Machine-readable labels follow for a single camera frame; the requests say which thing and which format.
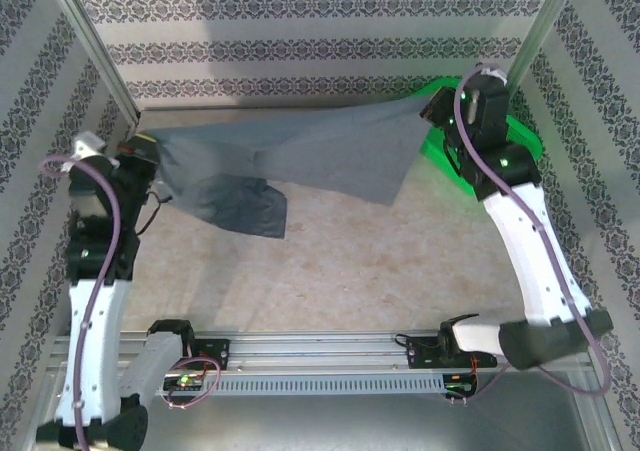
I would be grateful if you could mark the green plastic basket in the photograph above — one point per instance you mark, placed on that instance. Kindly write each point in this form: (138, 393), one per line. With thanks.
(435, 151)

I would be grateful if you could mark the controller board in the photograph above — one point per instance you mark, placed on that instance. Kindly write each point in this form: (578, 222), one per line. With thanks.
(461, 383)
(184, 382)

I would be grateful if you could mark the left controller board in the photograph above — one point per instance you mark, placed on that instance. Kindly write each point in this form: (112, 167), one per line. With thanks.
(184, 382)

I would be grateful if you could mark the aluminium frame post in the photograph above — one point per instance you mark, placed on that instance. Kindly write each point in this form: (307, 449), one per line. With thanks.
(545, 21)
(105, 56)

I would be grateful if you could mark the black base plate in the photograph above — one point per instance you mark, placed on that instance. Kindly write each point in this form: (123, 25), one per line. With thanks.
(425, 353)
(212, 353)

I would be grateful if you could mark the grey trousers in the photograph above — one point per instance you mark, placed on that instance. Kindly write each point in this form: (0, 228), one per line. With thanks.
(325, 141)

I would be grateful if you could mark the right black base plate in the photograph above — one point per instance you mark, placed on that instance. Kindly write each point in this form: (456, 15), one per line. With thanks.
(425, 353)

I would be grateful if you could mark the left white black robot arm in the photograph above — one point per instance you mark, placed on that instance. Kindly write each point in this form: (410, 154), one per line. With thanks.
(100, 331)

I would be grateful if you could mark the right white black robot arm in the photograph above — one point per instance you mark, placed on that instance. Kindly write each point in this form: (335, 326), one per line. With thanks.
(525, 251)

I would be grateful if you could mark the grey metal base tray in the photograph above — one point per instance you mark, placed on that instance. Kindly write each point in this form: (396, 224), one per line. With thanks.
(350, 426)

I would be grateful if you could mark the left aluminium frame post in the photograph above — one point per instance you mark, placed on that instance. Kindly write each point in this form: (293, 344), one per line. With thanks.
(105, 56)

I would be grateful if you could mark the right aluminium frame post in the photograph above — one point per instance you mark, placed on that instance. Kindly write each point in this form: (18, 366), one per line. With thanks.
(545, 21)

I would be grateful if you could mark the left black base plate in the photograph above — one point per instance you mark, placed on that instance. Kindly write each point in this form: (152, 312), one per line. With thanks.
(212, 353)

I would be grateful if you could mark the right controller board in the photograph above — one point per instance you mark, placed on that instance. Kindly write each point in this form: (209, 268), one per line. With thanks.
(461, 383)

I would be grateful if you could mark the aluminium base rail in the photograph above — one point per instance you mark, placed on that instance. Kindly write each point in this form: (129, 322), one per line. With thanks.
(320, 351)

